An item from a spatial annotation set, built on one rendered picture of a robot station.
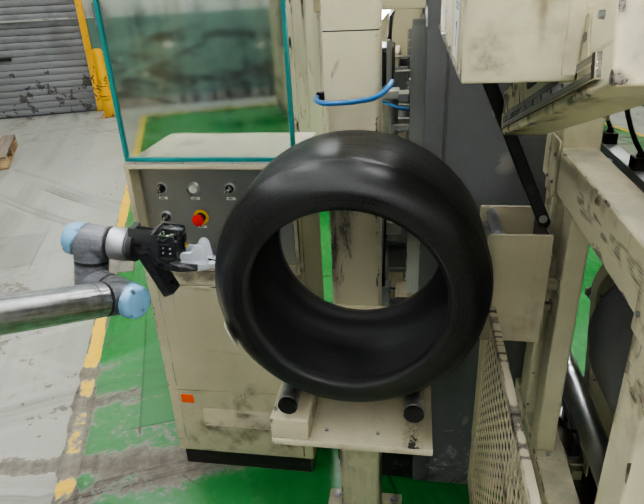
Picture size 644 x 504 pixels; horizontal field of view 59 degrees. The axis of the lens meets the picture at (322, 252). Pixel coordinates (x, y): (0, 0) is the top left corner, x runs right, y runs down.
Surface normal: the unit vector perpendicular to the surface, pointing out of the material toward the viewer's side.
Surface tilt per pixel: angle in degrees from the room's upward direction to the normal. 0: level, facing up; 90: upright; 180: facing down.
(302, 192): 80
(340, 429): 0
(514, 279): 90
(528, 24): 90
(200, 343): 90
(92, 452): 0
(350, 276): 90
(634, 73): 72
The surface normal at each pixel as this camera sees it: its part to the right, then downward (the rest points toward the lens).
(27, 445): -0.04, -0.90
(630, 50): -0.16, 0.14
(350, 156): -0.05, -0.75
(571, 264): -0.15, 0.43
